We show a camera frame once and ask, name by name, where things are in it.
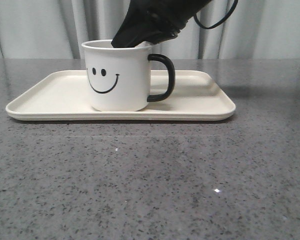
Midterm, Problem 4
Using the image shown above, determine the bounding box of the white smiley mug black handle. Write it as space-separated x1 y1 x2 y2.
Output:
81 40 176 112

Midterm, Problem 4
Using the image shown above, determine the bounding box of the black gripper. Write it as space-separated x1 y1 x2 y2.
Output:
111 0 210 48

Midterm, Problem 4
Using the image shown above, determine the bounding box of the cream rectangular plastic tray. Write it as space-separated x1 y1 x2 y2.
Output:
5 70 236 121

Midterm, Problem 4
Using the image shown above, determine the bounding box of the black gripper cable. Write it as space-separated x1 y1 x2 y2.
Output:
193 0 239 29

